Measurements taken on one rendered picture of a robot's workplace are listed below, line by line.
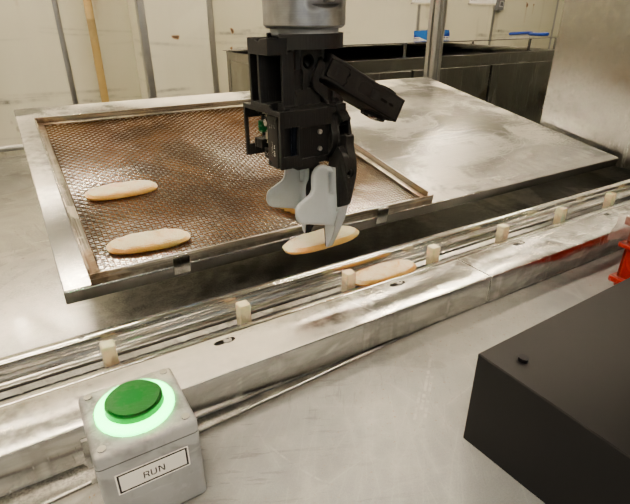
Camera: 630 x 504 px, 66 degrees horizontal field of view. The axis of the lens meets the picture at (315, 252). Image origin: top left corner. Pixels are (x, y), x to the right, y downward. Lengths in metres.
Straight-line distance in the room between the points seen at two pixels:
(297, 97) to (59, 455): 0.36
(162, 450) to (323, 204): 0.27
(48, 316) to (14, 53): 3.53
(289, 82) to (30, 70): 3.73
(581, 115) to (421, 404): 0.90
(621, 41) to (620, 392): 0.89
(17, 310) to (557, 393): 0.60
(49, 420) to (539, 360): 0.39
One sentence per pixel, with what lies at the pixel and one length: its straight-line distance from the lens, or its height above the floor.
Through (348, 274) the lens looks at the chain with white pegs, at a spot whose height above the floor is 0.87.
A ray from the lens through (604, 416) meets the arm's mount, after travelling 0.40.
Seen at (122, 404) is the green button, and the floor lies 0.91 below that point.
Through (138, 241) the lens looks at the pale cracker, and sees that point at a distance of 0.62.
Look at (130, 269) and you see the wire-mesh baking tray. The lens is 0.59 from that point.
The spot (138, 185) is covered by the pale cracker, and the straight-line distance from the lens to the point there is 0.75.
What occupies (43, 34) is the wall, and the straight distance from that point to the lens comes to 4.14.
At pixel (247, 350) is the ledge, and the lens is 0.48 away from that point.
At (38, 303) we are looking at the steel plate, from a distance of 0.72.
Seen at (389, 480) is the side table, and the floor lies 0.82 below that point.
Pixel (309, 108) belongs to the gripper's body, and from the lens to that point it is 0.46.
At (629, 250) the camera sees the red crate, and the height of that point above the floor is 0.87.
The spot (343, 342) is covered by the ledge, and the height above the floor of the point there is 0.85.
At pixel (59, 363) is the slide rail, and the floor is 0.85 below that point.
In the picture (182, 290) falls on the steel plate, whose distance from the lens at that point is 0.68.
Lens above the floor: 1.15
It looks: 26 degrees down
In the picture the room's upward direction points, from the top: straight up
